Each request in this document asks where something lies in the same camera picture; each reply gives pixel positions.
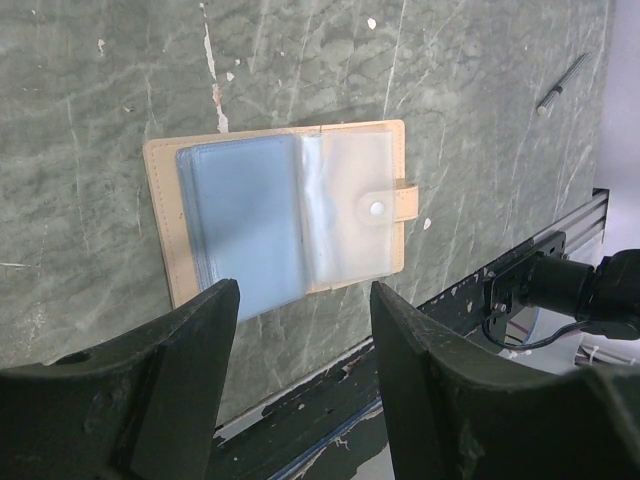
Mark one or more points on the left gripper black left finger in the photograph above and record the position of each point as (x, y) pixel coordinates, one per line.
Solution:
(143, 405)

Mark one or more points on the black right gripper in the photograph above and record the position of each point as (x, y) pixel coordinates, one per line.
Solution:
(602, 300)

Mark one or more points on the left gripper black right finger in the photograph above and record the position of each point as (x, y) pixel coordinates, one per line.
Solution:
(453, 410)

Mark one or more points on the beige leather card holder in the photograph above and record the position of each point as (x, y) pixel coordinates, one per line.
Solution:
(283, 212)

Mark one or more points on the thin black metal rod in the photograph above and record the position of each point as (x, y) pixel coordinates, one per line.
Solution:
(561, 84)

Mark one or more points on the aluminium frame extrusion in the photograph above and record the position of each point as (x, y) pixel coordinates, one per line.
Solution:
(584, 229)

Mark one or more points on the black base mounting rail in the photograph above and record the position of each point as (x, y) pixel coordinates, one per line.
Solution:
(290, 428)

